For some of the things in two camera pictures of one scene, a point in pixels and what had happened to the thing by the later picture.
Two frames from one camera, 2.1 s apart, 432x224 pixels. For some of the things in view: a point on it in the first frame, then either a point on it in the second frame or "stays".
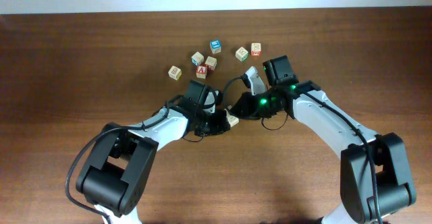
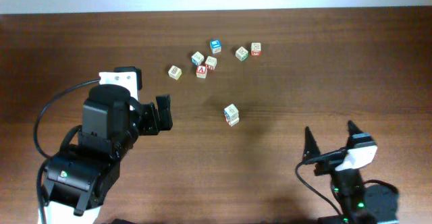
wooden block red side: [211, 63] stays
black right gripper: [243, 104] -> [330, 163]
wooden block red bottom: [256, 49] stays
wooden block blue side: [197, 59] stays
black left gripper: [217, 125] -> [149, 127]
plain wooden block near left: [175, 73] stays
